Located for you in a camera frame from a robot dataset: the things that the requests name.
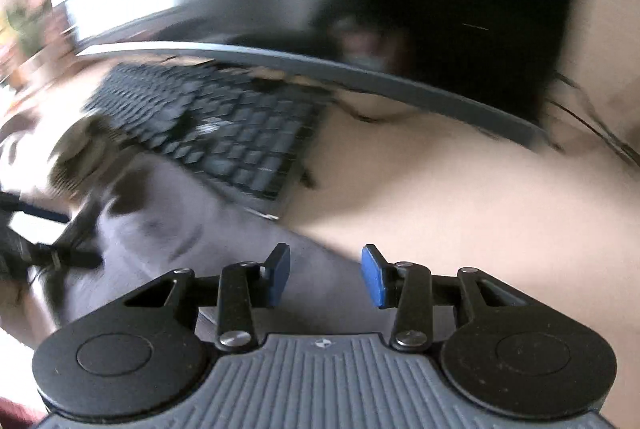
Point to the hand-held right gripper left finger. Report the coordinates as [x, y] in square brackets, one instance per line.
[278, 276]

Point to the black mechanical keyboard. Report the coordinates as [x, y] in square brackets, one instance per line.
[225, 134]

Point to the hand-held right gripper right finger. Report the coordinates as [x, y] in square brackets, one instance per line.
[374, 276]

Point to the striped knit garment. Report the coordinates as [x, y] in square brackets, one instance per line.
[82, 149]

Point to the dark red cloth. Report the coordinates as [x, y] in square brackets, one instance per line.
[17, 414]

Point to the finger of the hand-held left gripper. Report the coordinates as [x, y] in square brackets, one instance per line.
[70, 257]
[45, 212]

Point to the green plant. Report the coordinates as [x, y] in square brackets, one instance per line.
[25, 26]

